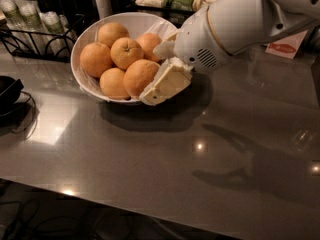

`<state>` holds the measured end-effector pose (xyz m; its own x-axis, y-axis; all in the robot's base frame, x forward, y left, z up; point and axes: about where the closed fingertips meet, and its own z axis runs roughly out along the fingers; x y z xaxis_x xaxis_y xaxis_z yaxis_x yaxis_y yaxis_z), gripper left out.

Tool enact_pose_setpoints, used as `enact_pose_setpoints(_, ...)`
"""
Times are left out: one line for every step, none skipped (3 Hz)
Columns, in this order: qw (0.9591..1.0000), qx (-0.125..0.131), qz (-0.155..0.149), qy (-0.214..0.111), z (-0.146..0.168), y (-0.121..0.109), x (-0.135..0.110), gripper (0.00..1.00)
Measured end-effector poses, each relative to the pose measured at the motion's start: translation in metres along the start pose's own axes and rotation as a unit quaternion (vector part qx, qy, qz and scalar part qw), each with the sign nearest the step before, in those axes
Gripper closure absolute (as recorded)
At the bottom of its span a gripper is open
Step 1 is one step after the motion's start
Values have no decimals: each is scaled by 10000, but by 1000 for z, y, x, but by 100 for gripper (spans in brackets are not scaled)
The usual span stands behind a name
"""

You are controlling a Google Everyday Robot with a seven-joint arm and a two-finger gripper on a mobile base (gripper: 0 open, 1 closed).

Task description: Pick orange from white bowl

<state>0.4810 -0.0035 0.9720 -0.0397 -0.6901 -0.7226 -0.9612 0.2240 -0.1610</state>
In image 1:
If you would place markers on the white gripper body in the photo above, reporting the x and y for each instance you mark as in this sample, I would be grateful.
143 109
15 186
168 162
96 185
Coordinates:
197 44

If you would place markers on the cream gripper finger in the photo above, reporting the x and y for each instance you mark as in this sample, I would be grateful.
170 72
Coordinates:
165 49
172 77

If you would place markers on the large orange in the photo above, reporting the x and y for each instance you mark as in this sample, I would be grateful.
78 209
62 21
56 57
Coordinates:
139 75

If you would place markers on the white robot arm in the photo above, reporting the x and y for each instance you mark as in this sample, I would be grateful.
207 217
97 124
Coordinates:
240 24

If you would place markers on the white bowl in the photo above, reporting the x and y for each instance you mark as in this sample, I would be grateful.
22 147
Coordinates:
133 22

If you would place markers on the orange back right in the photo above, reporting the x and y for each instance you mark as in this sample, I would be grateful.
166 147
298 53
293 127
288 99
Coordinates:
148 41

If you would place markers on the orange centre top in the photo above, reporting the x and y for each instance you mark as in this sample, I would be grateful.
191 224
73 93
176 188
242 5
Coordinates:
126 51

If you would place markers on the orange back left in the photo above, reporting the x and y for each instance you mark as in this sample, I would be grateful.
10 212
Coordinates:
110 32

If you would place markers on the orange front left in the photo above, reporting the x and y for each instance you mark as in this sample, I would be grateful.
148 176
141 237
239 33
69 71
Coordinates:
112 84

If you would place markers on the orange far left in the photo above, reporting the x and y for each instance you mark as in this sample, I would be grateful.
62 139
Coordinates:
95 59

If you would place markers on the white paper cup stack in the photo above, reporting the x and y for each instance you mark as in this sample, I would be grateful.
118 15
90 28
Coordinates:
102 0

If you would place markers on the red white card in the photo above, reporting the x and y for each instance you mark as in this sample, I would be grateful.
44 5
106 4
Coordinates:
287 47

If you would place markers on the black tray device left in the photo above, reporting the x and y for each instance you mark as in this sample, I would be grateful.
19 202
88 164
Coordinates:
17 107

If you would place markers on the black wire rack left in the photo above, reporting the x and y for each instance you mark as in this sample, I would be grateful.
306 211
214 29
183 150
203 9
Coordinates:
42 45

